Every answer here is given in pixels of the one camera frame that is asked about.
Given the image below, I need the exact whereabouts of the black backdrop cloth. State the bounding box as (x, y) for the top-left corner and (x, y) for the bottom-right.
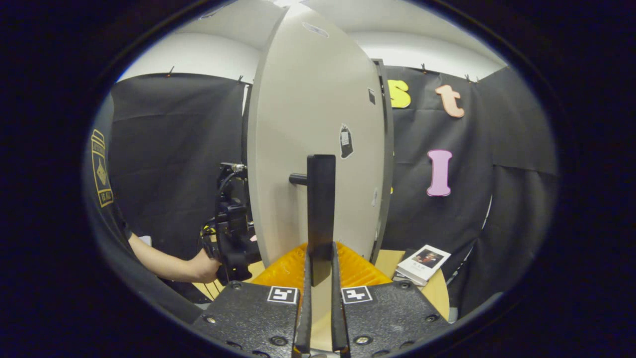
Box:
(107, 65), (558, 319)

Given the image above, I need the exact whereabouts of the thin book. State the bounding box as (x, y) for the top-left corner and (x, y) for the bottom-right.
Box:
(395, 270), (429, 287)

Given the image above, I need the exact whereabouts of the black door handle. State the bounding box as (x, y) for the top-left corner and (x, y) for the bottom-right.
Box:
(289, 154), (337, 287)

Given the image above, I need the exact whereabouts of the grey cabinet door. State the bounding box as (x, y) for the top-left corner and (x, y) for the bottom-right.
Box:
(247, 5), (387, 352)

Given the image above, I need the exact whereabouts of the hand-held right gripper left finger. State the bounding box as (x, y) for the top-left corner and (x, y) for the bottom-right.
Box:
(191, 243), (312, 358)

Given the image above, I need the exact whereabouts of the white portrait cover book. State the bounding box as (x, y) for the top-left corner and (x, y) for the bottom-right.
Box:
(397, 244), (452, 282)

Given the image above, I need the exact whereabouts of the person's black t-shirt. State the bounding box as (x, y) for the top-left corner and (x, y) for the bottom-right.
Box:
(83, 94), (209, 325)

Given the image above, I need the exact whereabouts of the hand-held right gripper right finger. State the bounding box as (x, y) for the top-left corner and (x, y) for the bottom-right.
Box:
(330, 243), (451, 358)

